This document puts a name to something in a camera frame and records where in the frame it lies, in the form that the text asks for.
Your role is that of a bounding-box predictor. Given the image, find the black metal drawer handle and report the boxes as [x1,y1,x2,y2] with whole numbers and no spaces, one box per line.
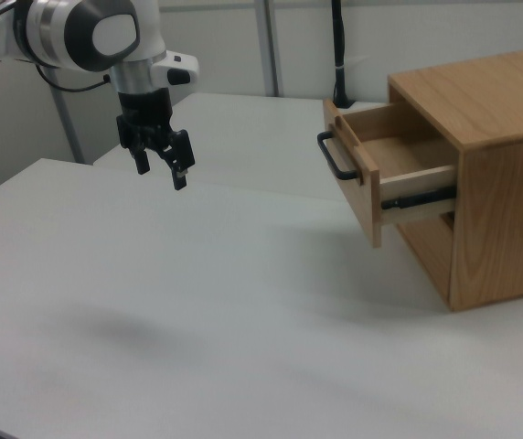
[316,130,365,185]

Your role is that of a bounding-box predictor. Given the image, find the wooden drawer cabinet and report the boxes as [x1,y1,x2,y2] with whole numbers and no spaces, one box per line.
[387,45,523,314]

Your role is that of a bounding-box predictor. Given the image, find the thin grey metal frame post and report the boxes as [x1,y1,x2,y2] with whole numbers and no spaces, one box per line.
[48,86,85,165]

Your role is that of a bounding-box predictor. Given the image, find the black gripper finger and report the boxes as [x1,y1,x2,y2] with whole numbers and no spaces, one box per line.
[125,130,153,177]
[150,129,197,192]

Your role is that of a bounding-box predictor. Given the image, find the wooden drawer with handle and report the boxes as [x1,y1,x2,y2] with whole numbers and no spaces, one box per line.
[322,97,457,250]

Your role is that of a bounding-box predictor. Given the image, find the wooden drawer with slot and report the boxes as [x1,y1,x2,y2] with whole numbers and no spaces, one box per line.
[395,211,456,304]

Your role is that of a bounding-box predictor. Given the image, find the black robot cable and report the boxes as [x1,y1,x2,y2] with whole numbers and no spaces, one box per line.
[34,62,112,93]

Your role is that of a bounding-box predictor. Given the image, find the black drawer slide rail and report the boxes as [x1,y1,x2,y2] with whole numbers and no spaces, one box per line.
[381,185,457,212]

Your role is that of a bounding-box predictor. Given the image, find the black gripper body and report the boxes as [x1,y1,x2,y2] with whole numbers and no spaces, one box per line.
[115,88,175,150]

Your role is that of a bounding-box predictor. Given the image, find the black camera pole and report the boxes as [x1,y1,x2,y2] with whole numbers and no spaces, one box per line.
[327,0,357,110]

